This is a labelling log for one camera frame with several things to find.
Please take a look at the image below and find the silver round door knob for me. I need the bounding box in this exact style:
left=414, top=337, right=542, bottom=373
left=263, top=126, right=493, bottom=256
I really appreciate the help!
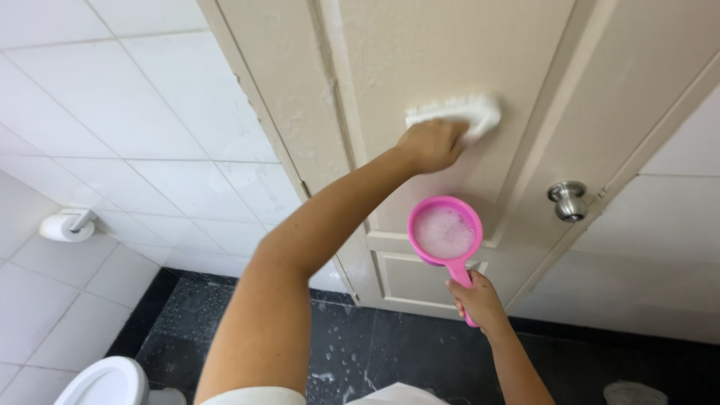
left=547, top=180, right=589, bottom=224

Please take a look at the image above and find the beige panel door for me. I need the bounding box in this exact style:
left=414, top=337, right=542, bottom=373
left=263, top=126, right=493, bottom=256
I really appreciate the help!
left=313, top=0, right=720, bottom=323

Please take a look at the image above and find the beige door frame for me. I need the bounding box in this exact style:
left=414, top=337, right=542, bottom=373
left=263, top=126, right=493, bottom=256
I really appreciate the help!
left=197, top=0, right=720, bottom=316

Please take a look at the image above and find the grey slipper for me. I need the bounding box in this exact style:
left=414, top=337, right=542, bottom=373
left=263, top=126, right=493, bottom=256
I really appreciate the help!
left=603, top=380, right=669, bottom=405

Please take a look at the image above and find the person's left hand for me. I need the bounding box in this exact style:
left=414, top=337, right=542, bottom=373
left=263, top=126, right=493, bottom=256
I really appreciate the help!
left=395, top=118, right=471, bottom=175

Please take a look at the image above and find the person's white shirt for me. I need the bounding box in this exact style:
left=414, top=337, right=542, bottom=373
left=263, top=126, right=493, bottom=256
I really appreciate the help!
left=199, top=382, right=452, bottom=405

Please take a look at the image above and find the silver toilet paper holder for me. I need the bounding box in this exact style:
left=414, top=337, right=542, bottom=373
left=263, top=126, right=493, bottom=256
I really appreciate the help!
left=59, top=208, right=99, bottom=234

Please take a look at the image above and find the person's right hand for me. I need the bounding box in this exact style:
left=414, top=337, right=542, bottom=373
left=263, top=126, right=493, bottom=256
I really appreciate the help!
left=445, top=269, right=509, bottom=339

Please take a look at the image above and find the pink plastic water dipper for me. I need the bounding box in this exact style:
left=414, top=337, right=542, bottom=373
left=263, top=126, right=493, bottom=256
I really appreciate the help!
left=406, top=195, right=485, bottom=329

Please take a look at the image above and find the foamy soap water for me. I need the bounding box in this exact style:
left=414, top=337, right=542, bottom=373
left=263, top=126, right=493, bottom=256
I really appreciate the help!
left=413, top=206, right=477, bottom=260

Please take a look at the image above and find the white toilet paper roll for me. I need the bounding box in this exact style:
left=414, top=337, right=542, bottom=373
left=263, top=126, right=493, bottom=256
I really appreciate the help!
left=38, top=213, right=96, bottom=243

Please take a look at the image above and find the white scrub brush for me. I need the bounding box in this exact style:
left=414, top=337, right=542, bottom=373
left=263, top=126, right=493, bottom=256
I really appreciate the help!
left=405, top=94, right=503, bottom=145

